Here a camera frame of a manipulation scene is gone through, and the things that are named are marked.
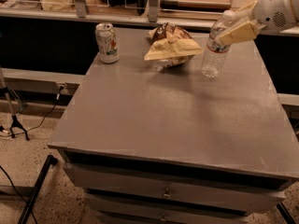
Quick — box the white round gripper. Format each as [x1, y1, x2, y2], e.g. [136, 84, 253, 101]
[216, 0, 299, 46]

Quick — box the clear plastic water bottle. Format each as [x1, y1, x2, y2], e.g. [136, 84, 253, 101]
[201, 10, 235, 79]

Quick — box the brown chip bag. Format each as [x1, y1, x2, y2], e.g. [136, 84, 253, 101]
[144, 23, 203, 67]

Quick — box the white soda can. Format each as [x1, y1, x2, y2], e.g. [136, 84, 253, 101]
[95, 22, 119, 63]

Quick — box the grey drawer cabinet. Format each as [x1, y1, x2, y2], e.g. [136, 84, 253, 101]
[49, 28, 299, 224]

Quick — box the black metal leg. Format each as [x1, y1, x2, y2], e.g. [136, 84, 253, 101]
[18, 155, 58, 224]

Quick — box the black tripod stand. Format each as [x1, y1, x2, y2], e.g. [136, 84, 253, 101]
[0, 67, 29, 140]

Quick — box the grey metal bracket middle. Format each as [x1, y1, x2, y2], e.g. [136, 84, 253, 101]
[148, 0, 159, 22]

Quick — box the grey metal bracket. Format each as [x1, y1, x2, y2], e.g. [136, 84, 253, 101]
[148, 0, 159, 22]
[74, 0, 87, 18]

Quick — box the grey metal bracket left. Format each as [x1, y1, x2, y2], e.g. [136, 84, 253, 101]
[74, 0, 87, 18]

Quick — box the black floor cable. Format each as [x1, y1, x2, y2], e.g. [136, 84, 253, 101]
[0, 85, 64, 138]

